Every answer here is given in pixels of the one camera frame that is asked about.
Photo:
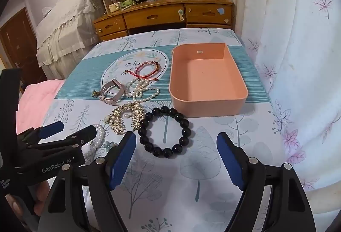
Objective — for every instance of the white lace cloth cover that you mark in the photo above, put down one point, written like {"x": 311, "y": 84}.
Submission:
{"x": 66, "y": 29}

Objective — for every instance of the pink plastic box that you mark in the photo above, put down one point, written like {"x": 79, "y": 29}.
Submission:
{"x": 207, "y": 74}

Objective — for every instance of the brown wooden door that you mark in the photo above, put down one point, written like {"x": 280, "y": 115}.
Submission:
{"x": 16, "y": 42}

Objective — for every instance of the pink blanket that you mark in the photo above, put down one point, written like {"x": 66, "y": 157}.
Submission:
{"x": 34, "y": 104}

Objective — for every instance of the leaf print white curtain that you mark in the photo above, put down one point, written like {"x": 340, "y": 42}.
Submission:
{"x": 293, "y": 61}

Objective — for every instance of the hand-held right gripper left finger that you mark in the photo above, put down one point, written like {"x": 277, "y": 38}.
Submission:
{"x": 121, "y": 160}

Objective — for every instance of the gold hair comb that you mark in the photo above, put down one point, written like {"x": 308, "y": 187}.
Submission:
{"x": 133, "y": 112}

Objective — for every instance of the pale green drawer hook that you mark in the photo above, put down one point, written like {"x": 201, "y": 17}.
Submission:
{"x": 181, "y": 15}

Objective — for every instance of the tree print bedsheet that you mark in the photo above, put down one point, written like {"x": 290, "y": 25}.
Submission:
{"x": 186, "y": 181}

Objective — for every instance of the small bronze charm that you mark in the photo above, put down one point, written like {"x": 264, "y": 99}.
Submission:
{"x": 95, "y": 93}

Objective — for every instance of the person's left hand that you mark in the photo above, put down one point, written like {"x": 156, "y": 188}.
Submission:
{"x": 41, "y": 200}

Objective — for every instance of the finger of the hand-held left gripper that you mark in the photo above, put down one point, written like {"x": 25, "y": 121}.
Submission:
{"x": 52, "y": 128}
{"x": 80, "y": 136}

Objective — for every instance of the cream mug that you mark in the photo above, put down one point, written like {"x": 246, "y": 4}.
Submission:
{"x": 113, "y": 8}

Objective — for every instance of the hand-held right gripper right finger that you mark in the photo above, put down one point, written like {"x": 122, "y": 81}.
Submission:
{"x": 230, "y": 162}

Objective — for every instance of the pink smartwatch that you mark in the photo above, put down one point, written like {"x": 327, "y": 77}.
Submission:
{"x": 112, "y": 85}

